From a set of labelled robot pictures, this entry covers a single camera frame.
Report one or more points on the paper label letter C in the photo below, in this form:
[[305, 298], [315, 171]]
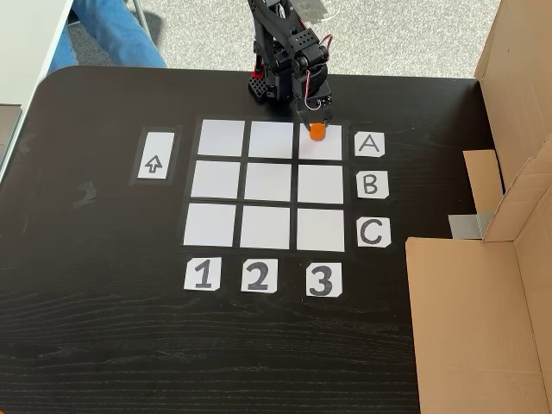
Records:
[[373, 233]]

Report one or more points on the paper label number 3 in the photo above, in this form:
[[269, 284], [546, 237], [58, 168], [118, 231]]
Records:
[[324, 280]]

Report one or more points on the white desk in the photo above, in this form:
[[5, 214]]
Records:
[[30, 52]]

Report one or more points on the clear tape scraps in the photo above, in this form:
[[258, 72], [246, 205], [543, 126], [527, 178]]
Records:
[[84, 195]]

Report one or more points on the red black bar clamp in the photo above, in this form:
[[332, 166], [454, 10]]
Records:
[[257, 69]]

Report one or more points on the paper label letter A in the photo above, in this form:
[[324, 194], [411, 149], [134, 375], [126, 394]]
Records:
[[369, 145]]

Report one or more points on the white arrow paper sheet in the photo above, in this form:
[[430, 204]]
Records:
[[156, 155]]

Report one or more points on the paper label letter B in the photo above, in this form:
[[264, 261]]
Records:
[[371, 185]]

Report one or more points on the white nine-square grid sheet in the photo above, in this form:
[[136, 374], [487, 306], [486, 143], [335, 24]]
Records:
[[267, 185]]

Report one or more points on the paper label number 1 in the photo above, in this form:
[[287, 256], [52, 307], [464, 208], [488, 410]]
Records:
[[202, 274]]

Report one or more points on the grey floor outlet plate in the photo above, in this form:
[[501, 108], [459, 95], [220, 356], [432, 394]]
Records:
[[312, 8]]

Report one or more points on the brown cardboard box panel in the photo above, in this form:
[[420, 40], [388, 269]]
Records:
[[517, 77], [474, 328]]

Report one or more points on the paper label number 2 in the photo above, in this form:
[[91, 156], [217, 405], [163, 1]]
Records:
[[259, 276]]

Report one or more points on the person's leg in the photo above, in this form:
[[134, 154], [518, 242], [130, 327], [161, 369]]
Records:
[[116, 34]]

